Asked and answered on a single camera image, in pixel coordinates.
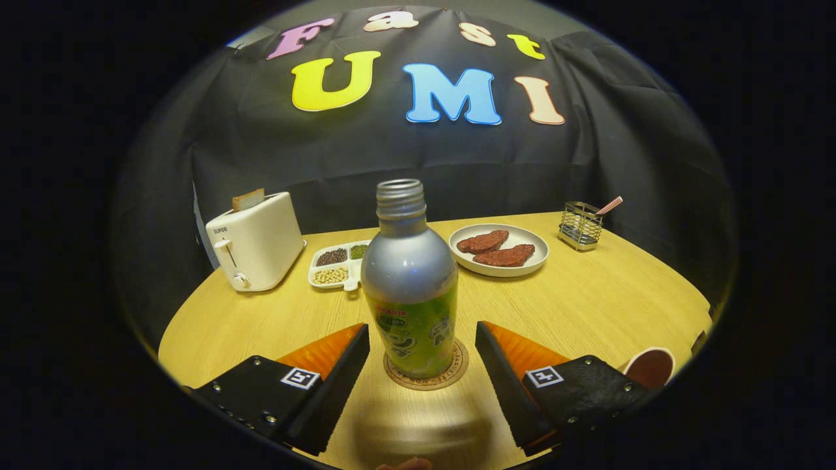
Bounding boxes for white divided tray with beans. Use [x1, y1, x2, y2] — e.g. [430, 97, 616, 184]
[308, 240, 373, 292]

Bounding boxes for toast slice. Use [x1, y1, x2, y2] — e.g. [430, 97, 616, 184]
[232, 188, 266, 212]

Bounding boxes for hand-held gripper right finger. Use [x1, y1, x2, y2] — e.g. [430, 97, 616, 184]
[475, 320, 654, 458]

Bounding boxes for red meat slice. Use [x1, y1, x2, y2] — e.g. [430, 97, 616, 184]
[457, 229, 510, 255]
[473, 243, 536, 268]

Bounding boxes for wire mesh holder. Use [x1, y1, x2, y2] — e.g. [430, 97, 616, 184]
[558, 201, 604, 252]

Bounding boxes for silver bottle with green label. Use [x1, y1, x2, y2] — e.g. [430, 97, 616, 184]
[361, 179, 459, 379]

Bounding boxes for white toaster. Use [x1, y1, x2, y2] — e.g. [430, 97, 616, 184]
[205, 191, 308, 292]

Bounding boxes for wooden table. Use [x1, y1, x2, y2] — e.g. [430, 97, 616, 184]
[158, 211, 714, 470]

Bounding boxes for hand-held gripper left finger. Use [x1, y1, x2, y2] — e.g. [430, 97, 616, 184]
[189, 322, 371, 456]

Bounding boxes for black backdrop cloth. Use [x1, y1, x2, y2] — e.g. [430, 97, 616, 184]
[111, 5, 739, 353]

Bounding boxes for round brown coaster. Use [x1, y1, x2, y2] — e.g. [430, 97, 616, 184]
[383, 337, 470, 391]

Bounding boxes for white round plate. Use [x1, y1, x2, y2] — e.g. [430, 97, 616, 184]
[448, 224, 550, 279]

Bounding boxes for cream cup with wooden handle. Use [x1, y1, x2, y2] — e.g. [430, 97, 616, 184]
[622, 347, 676, 390]

